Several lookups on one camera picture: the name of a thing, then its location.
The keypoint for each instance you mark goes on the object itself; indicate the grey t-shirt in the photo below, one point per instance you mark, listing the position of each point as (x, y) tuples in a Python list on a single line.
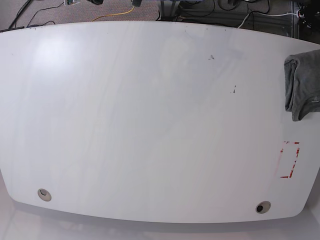
[(302, 84)]

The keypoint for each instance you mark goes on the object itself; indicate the red tape rectangle marking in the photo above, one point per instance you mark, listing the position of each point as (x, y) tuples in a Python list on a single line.
[(288, 159)]

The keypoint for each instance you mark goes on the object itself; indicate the white power strip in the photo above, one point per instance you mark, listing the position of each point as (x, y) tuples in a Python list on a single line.
[(300, 14)]

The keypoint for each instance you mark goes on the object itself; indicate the aluminium frame stand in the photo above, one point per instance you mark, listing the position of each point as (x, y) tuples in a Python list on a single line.
[(167, 9)]

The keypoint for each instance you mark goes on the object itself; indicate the right table cable grommet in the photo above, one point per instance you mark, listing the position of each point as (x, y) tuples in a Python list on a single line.
[(263, 207)]

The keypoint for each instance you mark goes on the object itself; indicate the table cable grommet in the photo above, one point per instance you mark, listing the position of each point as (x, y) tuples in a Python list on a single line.
[(44, 195), (263, 207)]

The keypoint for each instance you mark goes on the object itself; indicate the left table cable grommet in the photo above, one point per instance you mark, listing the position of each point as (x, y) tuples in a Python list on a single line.
[(44, 195)]

